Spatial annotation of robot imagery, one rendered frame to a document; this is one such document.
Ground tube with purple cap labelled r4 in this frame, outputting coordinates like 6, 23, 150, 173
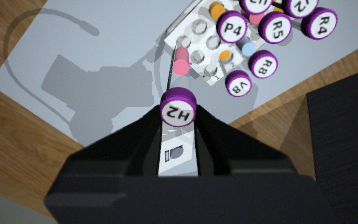
289, 7, 338, 40

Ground purple-capped tube with pink liquid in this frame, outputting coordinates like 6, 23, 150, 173
159, 45, 197, 127

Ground light grey bench mat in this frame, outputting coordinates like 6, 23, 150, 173
0, 0, 358, 147

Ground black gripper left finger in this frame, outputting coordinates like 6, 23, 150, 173
57, 105, 162, 176

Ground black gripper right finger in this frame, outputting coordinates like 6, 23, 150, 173
194, 104, 299, 176

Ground white tube rack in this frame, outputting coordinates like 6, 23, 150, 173
164, 0, 266, 85

